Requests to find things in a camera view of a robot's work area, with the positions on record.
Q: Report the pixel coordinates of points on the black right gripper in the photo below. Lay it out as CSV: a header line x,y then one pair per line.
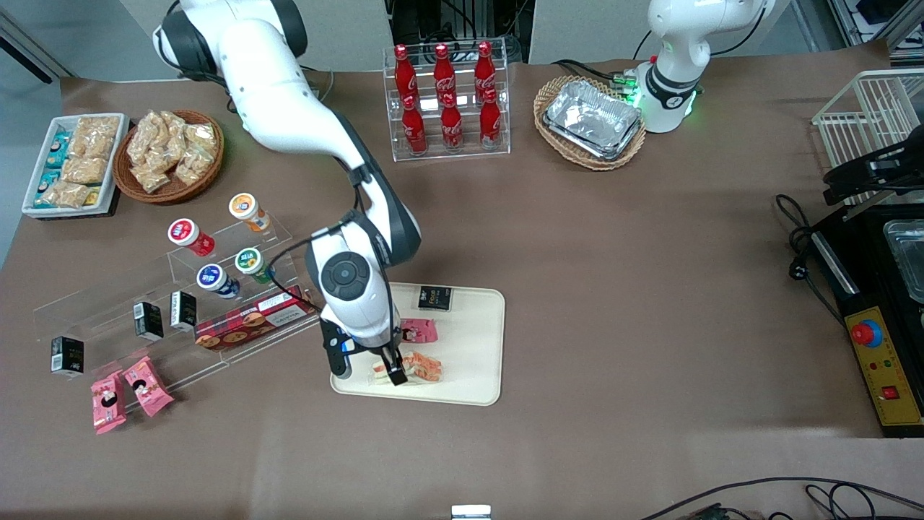
x,y
390,363

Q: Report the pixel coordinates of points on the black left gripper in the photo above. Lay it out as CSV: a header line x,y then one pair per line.
x,y
882,167

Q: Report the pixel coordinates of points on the triangular sandwich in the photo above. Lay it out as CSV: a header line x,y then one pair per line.
x,y
422,367

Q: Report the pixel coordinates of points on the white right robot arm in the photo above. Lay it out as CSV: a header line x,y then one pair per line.
x,y
281,108

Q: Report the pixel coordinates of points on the cream plastic tray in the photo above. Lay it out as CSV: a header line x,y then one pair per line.
x,y
469,361

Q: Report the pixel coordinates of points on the steel machine tray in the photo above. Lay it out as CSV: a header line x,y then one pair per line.
x,y
908,253

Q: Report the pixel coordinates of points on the aluminium foil tray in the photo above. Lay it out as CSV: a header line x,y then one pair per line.
x,y
592,115
613,154

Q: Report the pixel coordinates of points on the white rectangular snack tray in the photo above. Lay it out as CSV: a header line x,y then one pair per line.
x,y
115,166

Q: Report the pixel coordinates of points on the pink snack packet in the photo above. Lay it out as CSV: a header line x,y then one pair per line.
x,y
107,403
148,388
420,331

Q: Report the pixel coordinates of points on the small black box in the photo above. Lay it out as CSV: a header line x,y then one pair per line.
x,y
148,321
183,310
67,356
434,297

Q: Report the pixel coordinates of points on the black sealing machine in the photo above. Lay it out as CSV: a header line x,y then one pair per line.
x,y
866,289

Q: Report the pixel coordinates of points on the red cookie box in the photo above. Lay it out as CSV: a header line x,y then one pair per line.
x,y
249,321

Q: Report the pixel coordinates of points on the red emergency stop button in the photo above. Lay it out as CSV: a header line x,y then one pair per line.
x,y
865,333

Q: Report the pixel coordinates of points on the green lidded drink cup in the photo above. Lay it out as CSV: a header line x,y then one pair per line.
x,y
253,262

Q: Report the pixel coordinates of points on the clear acrylic tiered stand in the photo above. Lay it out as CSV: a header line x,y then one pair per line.
x,y
216,361

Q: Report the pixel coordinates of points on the blue lidded drink cup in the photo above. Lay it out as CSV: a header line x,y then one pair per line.
x,y
215,280

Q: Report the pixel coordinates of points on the orange lidded drink cup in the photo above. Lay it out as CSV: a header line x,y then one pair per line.
x,y
249,211

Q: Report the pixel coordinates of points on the clear acrylic bottle rack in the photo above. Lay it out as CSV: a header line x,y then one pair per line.
x,y
465,155

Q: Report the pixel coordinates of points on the red cola bottle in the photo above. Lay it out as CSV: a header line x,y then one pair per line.
x,y
404,72
484,68
490,121
443,71
414,130
452,127

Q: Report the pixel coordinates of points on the red lidded drink cup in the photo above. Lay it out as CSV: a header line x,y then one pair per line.
x,y
189,236

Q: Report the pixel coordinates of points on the dark brown wicker basket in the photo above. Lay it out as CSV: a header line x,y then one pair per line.
x,y
173,191

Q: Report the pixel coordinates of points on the clear bag of crackers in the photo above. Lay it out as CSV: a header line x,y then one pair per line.
x,y
202,136
192,167
172,126
144,137
167,155
150,178

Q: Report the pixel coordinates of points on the light tan wicker basket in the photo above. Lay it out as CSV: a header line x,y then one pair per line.
x,y
548,101

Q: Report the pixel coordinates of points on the yellow snack packet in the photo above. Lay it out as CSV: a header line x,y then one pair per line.
x,y
93,196

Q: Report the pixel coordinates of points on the black background equipment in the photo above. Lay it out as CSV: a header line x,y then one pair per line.
x,y
433,22

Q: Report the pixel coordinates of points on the clear bag of crisps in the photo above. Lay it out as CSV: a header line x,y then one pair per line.
x,y
84,170
65,193
95,133

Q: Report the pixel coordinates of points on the teal snack packet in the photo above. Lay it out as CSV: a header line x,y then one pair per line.
x,y
56,154
60,137
46,182

